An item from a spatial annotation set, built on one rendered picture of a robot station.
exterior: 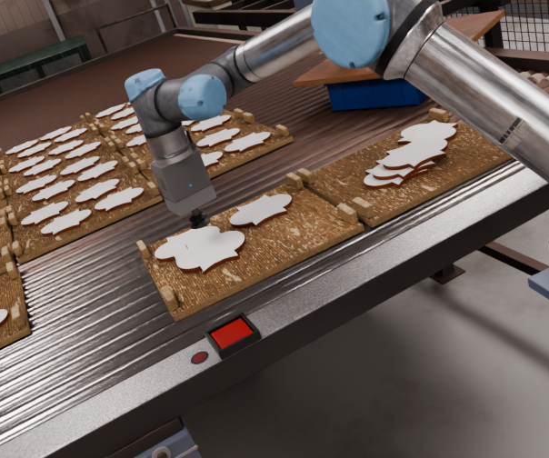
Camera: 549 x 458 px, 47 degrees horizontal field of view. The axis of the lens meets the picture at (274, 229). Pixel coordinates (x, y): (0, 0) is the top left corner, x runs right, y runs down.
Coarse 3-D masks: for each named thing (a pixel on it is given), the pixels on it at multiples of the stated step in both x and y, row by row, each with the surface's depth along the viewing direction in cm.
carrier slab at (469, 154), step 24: (432, 120) 162; (384, 144) 157; (456, 144) 144; (480, 144) 141; (336, 168) 153; (360, 168) 149; (432, 168) 137; (456, 168) 134; (480, 168) 131; (312, 192) 149; (336, 192) 141; (360, 192) 138; (384, 192) 134; (408, 192) 131; (432, 192) 128; (360, 216) 128; (384, 216) 126
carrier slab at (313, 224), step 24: (288, 192) 149; (216, 216) 149; (288, 216) 138; (312, 216) 134; (336, 216) 131; (264, 240) 131; (288, 240) 128; (312, 240) 125; (336, 240) 124; (168, 264) 134; (240, 264) 125; (264, 264) 122; (288, 264) 121; (192, 288) 122; (216, 288) 119; (240, 288) 119; (192, 312) 117
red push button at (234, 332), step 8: (240, 320) 109; (224, 328) 108; (232, 328) 107; (240, 328) 107; (248, 328) 106; (216, 336) 106; (224, 336) 106; (232, 336) 105; (240, 336) 104; (224, 344) 104
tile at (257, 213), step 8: (256, 200) 148; (264, 200) 147; (272, 200) 145; (280, 200) 144; (288, 200) 143; (240, 208) 147; (248, 208) 145; (256, 208) 144; (264, 208) 143; (272, 208) 141; (280, 208) 140; (232, 216) 144; (240, 216) 143; (248, 216) 141; (256, 216) 140; (264, 216) 139; (272, 216) 139; (232, 224) 141; (240, 224) 139; (248, 224) 139; (256, 224) 137
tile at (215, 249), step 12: (204, 240) 135; (216, 240) 133; (228, 240) 132; (240, 240) 131; (192, 252) 132; (204, 252) 131; (216, 252) 130; (228, 252) 128; (180, 264) 129; (192, 264) 128; (204, 264) 127; (216, 264) 127
